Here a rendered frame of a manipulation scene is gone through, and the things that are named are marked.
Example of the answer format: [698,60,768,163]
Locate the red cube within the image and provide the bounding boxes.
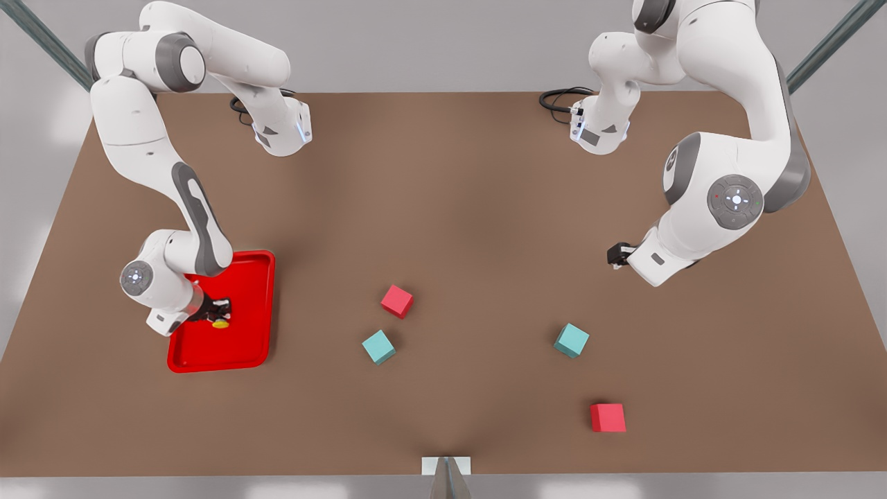
[590,403,627,433]
[380,284,414,319]

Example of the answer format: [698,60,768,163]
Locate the teal cube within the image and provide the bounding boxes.
[553,323,590,359]
[362,329,397,366]

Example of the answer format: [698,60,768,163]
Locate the red plastic tray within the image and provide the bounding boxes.
[167,250,276,374]

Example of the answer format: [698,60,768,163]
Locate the black cable loop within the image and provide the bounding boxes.
[229,89,297,127]
[539,87,597,126]

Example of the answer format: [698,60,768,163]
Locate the silver frame post with foot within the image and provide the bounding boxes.
[421,455,472,499]

